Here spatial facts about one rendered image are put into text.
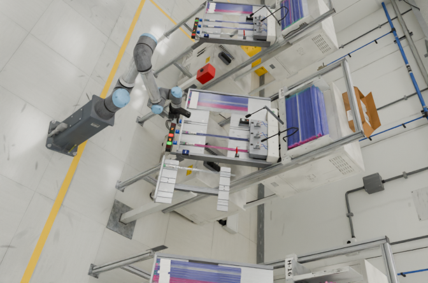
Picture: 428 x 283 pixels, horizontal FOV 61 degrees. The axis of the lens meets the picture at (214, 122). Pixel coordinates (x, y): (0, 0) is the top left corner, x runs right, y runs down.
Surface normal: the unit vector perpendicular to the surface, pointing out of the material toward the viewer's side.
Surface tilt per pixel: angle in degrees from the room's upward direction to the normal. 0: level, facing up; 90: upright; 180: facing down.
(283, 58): 90
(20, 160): 0
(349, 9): 90
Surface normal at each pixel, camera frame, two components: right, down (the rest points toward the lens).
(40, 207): 0.74, -0.39
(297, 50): -0.09, 0.74
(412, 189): -0.66, -0.55
